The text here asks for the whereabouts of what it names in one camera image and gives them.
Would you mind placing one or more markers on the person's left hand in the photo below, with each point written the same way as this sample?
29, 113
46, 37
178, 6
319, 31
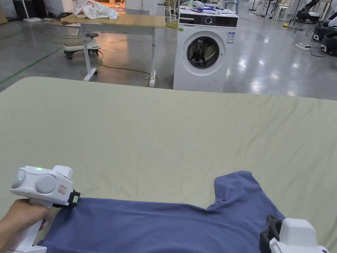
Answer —
18, 218

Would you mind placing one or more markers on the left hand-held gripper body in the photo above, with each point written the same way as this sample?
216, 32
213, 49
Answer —
44, 183

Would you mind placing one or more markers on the blue shirt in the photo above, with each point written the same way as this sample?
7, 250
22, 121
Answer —
144, 228

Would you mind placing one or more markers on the white power strip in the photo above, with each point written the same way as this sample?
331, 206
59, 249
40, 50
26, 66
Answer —
302, 45

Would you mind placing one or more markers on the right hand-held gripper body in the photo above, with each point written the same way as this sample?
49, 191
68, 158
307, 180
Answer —
297, 237

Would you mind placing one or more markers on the white washing machine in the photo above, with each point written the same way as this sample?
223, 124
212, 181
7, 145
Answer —
205, 76

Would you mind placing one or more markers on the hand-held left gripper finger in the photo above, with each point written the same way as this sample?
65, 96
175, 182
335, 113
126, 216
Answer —
63, 205

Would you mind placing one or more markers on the bed with pale green sheet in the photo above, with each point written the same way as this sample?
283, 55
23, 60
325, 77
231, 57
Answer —
158, 131

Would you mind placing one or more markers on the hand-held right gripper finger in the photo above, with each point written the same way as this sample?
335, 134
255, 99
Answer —
273, 225

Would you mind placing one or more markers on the white ride-on toy car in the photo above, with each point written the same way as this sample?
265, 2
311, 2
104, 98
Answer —
79, 47

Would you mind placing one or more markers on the black and white robot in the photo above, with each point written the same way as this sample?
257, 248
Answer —
306, 13
329, 39

